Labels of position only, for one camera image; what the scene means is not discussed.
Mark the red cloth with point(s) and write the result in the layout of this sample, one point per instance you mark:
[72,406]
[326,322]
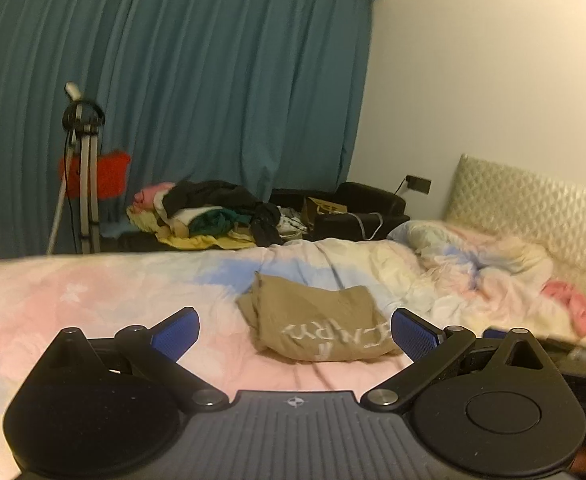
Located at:
[113,172]

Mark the pink cloth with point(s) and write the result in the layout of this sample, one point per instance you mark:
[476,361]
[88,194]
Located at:
[573,305]

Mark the teal curtain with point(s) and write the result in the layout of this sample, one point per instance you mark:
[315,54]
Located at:
[198,85]

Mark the garment steamer stand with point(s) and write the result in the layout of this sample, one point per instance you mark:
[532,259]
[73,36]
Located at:
[89,160]

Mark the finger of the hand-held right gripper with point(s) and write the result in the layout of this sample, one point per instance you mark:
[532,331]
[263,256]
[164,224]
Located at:
[493,333]

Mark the pastel crumpled duvet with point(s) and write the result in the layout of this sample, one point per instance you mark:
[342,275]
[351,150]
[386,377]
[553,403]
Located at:
[448,285]

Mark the quilted beige headboard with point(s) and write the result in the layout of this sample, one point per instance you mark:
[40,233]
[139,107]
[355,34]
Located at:
[523,195]

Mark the khaki printed t-shirt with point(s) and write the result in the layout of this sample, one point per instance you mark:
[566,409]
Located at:
[313,310]

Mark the black sofa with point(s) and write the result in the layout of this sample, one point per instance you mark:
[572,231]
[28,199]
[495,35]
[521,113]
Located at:
[368,200]

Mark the black wall socket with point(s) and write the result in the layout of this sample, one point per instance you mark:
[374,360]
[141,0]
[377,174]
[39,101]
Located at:
[418,185]

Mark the pile of mixed clothes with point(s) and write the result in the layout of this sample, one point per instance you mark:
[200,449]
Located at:
[208,210]

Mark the tan paper bag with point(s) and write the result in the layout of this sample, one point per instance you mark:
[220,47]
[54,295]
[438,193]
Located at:
[323,210]

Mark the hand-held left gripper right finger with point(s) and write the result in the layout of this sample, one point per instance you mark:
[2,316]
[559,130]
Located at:
[413,335]

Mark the pastel bed sheet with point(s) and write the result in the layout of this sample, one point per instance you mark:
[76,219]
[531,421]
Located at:
[98,285]

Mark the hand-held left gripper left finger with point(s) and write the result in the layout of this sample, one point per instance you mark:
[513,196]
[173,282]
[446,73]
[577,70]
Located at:
[173,332]

